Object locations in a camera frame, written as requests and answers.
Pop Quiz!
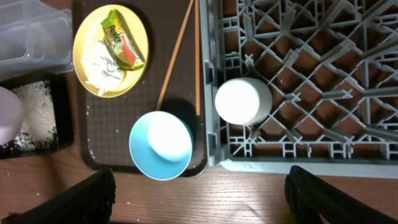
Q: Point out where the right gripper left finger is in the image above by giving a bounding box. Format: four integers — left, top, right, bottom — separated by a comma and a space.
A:
1, 169, 116, 224

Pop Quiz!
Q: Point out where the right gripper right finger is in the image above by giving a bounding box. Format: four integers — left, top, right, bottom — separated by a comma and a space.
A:
284, 166, 397, 223

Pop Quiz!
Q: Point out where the blue bowl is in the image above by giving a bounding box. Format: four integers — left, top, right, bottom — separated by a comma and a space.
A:
129, 111, 194, 180

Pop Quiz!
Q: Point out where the white bowl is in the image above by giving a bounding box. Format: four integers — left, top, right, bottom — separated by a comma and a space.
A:
0, 87, 24, 144

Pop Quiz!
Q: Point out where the white cup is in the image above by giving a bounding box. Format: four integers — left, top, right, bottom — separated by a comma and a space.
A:
215, 77, 272, 125

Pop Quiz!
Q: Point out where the white tissue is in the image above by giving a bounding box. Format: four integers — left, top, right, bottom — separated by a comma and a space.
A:
81, 40, 124, 96

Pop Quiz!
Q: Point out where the green snack wrapper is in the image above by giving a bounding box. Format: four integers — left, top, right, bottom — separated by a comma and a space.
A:
101, 9, 145, 71

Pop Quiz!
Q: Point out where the yellow plate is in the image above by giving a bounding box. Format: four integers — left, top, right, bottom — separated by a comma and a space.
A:
73, 4, 149, 98

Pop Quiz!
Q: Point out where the black waste tray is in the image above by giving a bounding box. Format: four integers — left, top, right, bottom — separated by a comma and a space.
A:
1, 71, 73, 159

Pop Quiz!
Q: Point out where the grey dishwasher rack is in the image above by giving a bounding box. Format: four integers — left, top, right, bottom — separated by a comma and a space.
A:
199, 0, 397, 179

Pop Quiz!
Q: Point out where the spilled rice pile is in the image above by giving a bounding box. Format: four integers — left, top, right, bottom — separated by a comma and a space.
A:
11, 80, 58, 151

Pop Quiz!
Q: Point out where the brown serving tray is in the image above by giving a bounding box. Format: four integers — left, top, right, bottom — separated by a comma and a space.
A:
76, 0, 208, 177

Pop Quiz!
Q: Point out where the clear plastic bin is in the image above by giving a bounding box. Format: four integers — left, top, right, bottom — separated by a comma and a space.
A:
1, 0, 73, 81

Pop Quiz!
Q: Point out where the left wooden chopstick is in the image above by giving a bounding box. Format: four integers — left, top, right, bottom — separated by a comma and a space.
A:
155, 0, 194, 111

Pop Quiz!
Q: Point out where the wooden chopstick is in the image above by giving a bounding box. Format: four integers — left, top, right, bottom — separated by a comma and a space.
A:
155, 0, 194, 111
195, 0, 201, 116

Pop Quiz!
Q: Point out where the right wooden chopstick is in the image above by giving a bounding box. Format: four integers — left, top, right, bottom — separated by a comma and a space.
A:
195, 0, 201, 116

